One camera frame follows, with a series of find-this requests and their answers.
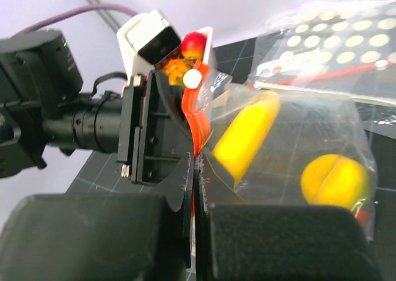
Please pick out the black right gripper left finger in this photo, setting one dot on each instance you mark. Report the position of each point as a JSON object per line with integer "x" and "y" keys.
{"x": 103, "y": 236}

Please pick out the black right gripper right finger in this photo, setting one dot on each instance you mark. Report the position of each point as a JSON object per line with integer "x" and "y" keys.
{"x": 240, "y": 241}

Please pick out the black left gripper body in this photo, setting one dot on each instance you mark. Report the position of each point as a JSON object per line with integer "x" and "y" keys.
{"x": 154, "y": 134}

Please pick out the yellow toy banana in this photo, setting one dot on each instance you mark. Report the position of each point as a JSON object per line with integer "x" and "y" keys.
{"x": 243, "y": 138}

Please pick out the clear zip bag orange zipper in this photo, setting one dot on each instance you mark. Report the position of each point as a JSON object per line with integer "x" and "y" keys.
{"x": 308, "y": 125}

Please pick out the yellow toy lemon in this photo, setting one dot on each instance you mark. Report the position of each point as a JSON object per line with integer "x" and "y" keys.
{"x": 333, "y": 179}

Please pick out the red toy tomato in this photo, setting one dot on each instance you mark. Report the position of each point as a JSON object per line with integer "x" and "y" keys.
{"x": 361, "y": 216}

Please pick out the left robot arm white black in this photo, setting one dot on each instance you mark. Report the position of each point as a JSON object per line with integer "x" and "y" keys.
{"x": 42, "y": 104}

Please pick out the zip bag with dotted sheet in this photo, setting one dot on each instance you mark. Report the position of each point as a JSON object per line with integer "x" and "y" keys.
{"x": 345, "y": 48}

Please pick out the red yellow toy apple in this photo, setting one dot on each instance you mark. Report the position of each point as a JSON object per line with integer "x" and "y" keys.
{"x": 193, "y": 46}

